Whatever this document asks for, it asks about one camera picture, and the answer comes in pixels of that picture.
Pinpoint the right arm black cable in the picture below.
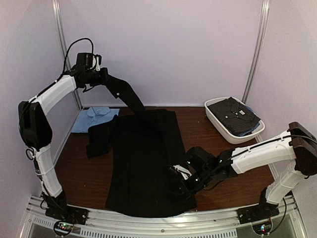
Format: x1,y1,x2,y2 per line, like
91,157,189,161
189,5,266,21
198,133,317,189

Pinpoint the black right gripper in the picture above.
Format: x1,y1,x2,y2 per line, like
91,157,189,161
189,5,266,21
172,167,213,200

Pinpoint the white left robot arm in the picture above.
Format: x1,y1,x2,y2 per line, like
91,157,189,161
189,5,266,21
18,67,108,198

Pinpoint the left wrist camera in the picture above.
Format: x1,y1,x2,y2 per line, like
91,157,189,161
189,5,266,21
76,53,102,71

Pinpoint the white plastic basin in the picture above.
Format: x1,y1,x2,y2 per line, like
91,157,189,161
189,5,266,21
205,97,265,144

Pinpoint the light blue folded shirt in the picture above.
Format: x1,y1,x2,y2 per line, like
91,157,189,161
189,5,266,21
71,107,120,133

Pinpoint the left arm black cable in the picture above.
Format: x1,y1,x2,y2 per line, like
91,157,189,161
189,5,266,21
61,37,95,75

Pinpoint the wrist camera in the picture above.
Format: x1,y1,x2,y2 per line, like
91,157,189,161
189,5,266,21
169,165,192,180
76,53,102,71

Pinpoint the black long sleeve shirt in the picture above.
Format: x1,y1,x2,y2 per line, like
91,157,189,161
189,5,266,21
86,76,197,218

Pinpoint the left aluminium frame post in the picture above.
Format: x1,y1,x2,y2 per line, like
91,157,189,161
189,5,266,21
52,0,82,110

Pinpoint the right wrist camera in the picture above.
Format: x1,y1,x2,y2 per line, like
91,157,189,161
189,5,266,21
169,165,192,180

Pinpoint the front aluminium rail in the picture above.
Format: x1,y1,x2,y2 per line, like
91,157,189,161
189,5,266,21
17,195,307,238

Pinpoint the aluminium frame post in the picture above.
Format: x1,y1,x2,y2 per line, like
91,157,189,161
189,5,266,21
242,0,270,103
52,0,82,110

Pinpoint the blue patterned shirt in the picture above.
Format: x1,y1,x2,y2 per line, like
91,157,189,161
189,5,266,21
236,104,261,136

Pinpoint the grey striped shirt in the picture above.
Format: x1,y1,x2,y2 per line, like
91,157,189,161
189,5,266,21
207,96,261,136

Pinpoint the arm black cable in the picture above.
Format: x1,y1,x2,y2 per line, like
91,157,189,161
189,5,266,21
198,133,317,189
61,37,95,75

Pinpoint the right aluminium frame post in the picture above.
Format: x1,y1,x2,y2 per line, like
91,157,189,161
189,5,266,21
242,0,270,103

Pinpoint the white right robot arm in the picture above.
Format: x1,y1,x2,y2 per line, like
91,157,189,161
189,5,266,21
170,122,317,219

